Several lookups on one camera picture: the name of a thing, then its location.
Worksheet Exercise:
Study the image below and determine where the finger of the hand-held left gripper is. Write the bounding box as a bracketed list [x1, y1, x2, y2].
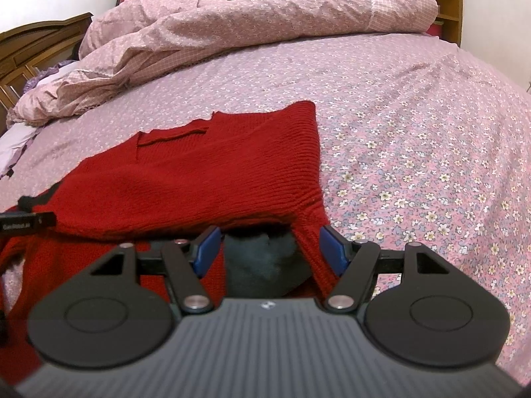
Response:
[0, 211, 57, 229]

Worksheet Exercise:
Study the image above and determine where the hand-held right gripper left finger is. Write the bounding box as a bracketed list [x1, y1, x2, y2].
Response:
[85, 226, 222, 314]

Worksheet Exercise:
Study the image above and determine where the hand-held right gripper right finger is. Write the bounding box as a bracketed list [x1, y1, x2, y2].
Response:
[319, 225, 454, 314]

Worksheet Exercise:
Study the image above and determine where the red knitted sweater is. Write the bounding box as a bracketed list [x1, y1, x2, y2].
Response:
[0, 100, 338, 376]

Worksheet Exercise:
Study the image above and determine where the lavender ruffled pillow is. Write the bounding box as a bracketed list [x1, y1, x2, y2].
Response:
[0, 60, 79, 180]

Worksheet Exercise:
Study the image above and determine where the pink floral bed sheet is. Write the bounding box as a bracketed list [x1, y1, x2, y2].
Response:
[0, 31, 531, 371]

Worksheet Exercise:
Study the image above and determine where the pink floral duvet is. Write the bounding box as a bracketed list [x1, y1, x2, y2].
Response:
[7, 0, 439, 127]

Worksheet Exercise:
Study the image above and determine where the wooden headboard with shelves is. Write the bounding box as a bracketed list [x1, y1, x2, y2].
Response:
[218, 0, 465, 47]

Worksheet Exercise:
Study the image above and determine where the dark wooden bed frame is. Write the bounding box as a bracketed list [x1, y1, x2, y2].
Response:
[0, 12, 94, 135]

